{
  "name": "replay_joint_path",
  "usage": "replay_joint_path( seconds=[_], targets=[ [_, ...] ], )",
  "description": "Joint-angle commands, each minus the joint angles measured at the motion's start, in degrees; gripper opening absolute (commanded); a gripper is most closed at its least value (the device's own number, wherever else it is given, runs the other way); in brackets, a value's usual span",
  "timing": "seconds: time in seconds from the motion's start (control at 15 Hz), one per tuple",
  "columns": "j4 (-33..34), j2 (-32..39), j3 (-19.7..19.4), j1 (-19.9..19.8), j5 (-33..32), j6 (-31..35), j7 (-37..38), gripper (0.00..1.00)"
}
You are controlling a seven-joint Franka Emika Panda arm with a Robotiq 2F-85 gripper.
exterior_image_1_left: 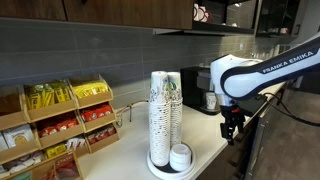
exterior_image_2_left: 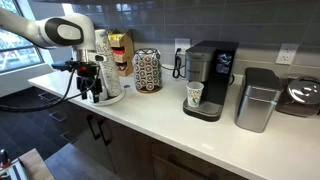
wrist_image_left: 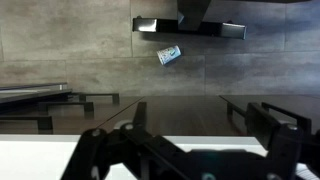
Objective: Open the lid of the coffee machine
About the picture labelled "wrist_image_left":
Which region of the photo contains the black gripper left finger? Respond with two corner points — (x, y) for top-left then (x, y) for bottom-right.
(61, 101), (191, 180)

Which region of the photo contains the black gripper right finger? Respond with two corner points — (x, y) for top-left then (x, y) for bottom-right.
(245, 102), (320, 180)

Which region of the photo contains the stainless steel dishwasher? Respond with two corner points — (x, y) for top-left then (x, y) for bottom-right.
(0, 82), (74, 105)

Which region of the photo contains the black cabinet handle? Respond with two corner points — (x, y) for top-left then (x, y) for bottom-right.
(226, 101), (249, 118)
(38, 100), (95, 118)
(68, 92), (120, 105)
(0, 114), (54, 135)
(261, 101), (313, 135)

